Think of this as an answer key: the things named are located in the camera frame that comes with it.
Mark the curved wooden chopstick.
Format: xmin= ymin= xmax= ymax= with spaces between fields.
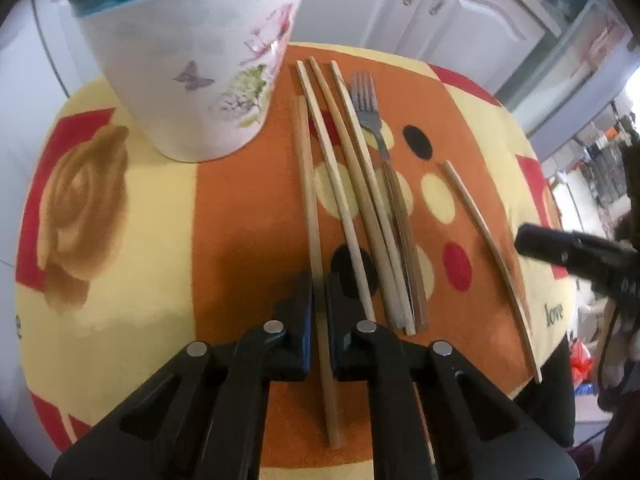
xmin=437 ymin=160 xmax=544 ymax=385

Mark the white floral refrigerator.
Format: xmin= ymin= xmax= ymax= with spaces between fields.
xmin=495 ymin=0 xmax=640 ymax=136

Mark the steel fork brown handle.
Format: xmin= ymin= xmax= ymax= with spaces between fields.
xmin=347 ymin=71 xmax=431 ymax=333

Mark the orange yellow printed tablecloth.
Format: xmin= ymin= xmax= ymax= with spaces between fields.
xmin=12 ymin=42 xmax=576 ymax=480

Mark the bundle of wooden chopsticks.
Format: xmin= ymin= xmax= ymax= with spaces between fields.
xmin=294 ymin=56 xmax=417 ymax=337

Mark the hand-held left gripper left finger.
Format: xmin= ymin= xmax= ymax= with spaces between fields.
xmin=50 ymin=274 xmax=316 ymax=480

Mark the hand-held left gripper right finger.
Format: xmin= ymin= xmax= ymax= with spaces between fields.
xmin=324 ymin=274 xmax=584 ymax=480

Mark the light wooden chopstick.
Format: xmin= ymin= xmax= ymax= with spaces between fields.
xmin=289 ymin=95 xmax=346 ymax=450

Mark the floral utensil holder teal lid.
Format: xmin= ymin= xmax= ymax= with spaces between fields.
xmin=67 ymin=0 xmax=314 ymax=163

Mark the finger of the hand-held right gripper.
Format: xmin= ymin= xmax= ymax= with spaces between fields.
xmin=515 ymin=224 xmax=596 ymax=281

